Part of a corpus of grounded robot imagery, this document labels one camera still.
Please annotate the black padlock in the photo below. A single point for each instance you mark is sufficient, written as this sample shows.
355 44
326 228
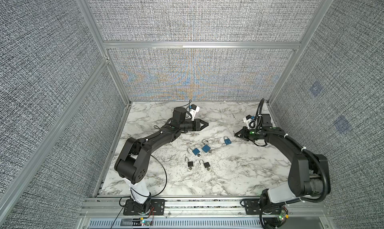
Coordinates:
205 164
190 164

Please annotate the aluminium front rail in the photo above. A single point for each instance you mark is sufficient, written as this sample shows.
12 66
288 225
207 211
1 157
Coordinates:
173 213

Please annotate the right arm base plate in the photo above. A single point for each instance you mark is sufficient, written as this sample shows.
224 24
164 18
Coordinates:
255 206

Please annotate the black padlock left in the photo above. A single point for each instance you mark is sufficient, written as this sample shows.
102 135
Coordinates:
190 164

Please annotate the blue padlock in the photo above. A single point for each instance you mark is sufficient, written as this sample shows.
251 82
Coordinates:
194 151
227 140
206 148

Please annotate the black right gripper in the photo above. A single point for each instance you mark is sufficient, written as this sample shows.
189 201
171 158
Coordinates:
243 133

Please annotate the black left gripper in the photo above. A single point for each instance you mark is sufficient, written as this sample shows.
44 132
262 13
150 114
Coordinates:
196 125

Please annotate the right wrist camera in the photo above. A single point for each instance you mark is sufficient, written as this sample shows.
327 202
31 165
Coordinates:
250 122

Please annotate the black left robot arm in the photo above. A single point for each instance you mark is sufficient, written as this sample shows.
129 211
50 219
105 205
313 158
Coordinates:
133 161

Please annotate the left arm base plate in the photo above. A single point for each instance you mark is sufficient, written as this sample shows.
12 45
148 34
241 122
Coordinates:
153 206

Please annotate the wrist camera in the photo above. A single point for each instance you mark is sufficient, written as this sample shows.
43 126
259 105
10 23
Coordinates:
193 110
250 122

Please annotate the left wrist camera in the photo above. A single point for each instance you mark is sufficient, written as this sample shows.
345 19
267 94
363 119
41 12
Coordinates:
193 110

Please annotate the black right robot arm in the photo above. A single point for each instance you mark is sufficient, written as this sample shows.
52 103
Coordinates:
309 178

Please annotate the black padlock right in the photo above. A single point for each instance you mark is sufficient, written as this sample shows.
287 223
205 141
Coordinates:
205 164

